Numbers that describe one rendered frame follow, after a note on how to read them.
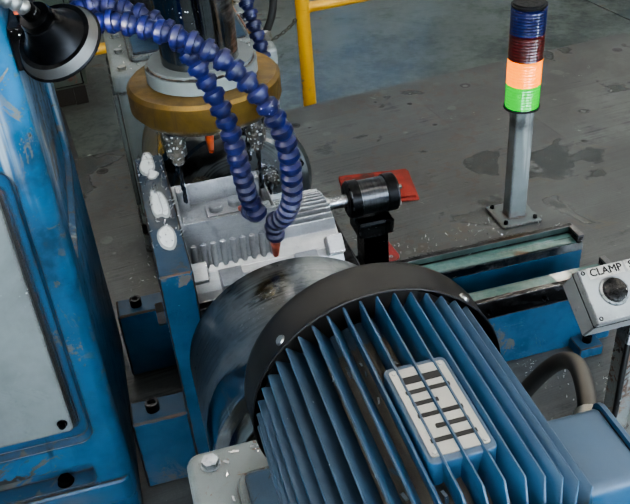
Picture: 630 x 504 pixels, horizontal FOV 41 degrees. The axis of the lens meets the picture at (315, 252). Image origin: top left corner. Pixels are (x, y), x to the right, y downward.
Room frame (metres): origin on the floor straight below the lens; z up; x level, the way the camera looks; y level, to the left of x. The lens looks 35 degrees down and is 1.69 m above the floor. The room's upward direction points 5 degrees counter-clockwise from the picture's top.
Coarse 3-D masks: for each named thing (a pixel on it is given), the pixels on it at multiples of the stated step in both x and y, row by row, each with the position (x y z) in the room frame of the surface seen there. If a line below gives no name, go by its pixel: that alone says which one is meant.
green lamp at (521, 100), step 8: (512, 88) 1.33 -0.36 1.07; (536, 88) 1.33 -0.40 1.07; (512, 96) 1.33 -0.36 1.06; (520, 96) 1.32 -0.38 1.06; (528, 96) 1.32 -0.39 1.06; (536, 96) 1.33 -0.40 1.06; (512, 104) 1.33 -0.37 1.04; (520, 104) 1.32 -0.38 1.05; (528, 104) 1.32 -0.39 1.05; (536, 104) 1.33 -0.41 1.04
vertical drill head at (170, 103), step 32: (160, 0) 0.90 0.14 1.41; (192, 0) 0.89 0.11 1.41; (224, 0) 0.91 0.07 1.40; (224, 32) 0.90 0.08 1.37; (160, 64) 0.92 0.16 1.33; (256, 64) 0.92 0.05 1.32; (128, 96) 0.90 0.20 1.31; (160, 96) 0.88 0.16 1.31; (192, 96) 0.87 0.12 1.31; (224, 96) 0.86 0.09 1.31; (160, 128) 0.86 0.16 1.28; (192, 128) 0.84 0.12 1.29; (256, 128) 0.90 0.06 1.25
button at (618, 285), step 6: (606, 282) 0.78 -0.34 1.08; (612, 282) 0.77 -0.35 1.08; (618, 282) 0.77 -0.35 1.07; (624, 282) 0.78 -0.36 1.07; (606, 288) 0.77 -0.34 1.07; (612, 288) 0.77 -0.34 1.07; (618, 288) 0.77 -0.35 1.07; (624, 288) 0.77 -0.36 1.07; (606, 294) 0.76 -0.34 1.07; (612, 294) 0.76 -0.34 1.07; (618, 294) 0.76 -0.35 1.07; (624, 294) 0.76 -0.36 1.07; (612, 300) 0.76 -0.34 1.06; (618, 300) 0.76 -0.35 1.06
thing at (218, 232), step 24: (192, 192) 0.97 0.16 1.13; (216, 192) 0.98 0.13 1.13; (264, 192) 0.95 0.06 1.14; (192, 216) 0.89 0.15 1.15; (216, 216) 0.92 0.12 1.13; (240, 216) 0.89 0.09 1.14; (192, 240) 0.87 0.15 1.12; (216, 240) 0.88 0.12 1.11; (240, 240) 0.88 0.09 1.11; (264, 240) 0.89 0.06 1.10; (216, 264) 0.87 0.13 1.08
